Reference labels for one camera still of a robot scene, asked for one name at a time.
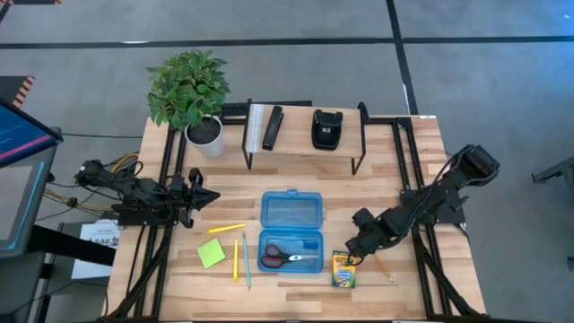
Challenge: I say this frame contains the white printed paper sheet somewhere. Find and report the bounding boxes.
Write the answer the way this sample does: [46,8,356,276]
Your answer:
[71,219,122,280]

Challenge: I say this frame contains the black stapler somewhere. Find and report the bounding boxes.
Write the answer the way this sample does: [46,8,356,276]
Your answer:
[261,105,284,152]

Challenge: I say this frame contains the computer monitor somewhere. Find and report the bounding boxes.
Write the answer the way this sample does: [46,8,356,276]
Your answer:
[0,98,64,259]

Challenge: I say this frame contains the black aluminium table frame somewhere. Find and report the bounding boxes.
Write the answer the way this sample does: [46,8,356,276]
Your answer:
[105,100,485,322]

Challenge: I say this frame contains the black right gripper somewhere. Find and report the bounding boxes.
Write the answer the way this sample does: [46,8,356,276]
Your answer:
[344,206,387,266]

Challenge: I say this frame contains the yellow highlighter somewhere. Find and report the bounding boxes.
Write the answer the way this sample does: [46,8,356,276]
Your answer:
[207,223,247,234]

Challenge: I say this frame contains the red-handled scissors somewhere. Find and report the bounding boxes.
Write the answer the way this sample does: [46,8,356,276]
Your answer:
[260,243,320,269]

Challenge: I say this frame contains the white paper stack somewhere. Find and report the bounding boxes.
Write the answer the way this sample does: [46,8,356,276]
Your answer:
[245,103,265,153]

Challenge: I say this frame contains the blue plastic pencil case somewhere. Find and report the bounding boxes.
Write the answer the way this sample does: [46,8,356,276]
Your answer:
[257,188,325,274]

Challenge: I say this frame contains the grey furniture leg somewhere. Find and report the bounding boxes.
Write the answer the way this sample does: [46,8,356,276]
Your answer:
[531,156,574,185]

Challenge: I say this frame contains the green sticky note pad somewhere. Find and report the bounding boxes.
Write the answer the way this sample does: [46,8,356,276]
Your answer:
[196,238,227,270]

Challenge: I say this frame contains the green plant in white pot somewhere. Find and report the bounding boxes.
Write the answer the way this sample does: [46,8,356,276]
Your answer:
[145,48,231,159]

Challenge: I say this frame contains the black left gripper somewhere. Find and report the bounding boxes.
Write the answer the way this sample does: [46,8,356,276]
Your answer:
[170,167,222,229]

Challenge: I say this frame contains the black orange hazard striped board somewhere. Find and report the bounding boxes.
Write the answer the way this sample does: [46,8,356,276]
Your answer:
[0,75,36,109]

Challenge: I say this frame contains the crayon box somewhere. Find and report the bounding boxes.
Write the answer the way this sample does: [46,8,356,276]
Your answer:
[331,250,357,289]

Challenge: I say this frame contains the teal pencil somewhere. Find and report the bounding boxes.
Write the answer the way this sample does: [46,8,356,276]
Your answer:
[240,231,252,291]

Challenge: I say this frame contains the yellow and black cable bundle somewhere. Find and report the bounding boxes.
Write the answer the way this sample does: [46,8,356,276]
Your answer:
[44,152,144,221]

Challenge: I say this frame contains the black flat bar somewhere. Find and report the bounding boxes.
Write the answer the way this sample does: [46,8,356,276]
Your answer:
[27,223,117,266]

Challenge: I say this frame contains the wooden shelf riser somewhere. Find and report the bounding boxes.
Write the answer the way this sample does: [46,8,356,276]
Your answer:
[240,99,368,176]

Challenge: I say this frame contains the orange pencil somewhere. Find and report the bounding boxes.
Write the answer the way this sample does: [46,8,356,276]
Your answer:
[374,253,396,284]

